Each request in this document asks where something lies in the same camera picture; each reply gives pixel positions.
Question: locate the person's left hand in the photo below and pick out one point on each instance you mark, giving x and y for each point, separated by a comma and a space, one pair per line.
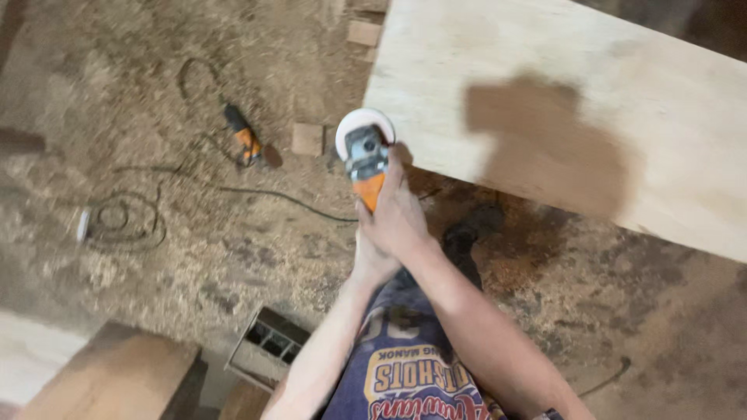
369, 256

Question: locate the person's right hand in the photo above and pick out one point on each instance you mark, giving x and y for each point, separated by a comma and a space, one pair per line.
397, 216

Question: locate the person's right fingers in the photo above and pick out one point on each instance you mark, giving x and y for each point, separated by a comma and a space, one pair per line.
395, 175

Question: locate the orange grey angle grinder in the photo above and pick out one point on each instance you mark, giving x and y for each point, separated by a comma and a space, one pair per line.
366, 157

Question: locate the small wooden block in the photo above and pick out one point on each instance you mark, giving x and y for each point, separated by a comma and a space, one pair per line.
364, 32
307, 139

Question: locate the person's black shoe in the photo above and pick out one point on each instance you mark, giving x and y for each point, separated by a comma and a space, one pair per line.
467, 245

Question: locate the orange black power tool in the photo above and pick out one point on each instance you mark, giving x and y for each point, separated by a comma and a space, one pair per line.
245, 135

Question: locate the person's purple printed shirt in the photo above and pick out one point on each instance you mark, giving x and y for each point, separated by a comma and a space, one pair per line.
408, 361

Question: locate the large light plywood board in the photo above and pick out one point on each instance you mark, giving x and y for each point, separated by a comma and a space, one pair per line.
583, 111

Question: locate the wooden compartment box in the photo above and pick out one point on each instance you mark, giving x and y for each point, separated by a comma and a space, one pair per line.
268, 347

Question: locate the dark wristwatch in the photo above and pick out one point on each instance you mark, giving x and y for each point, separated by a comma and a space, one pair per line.
548, 415

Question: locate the white round disc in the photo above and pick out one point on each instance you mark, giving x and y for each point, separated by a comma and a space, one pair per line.
83, 225

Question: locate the brown wooden plank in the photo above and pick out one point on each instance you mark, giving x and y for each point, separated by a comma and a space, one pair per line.
111, 373

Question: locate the pale wooden board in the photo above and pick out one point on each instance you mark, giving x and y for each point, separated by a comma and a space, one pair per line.
29, 356

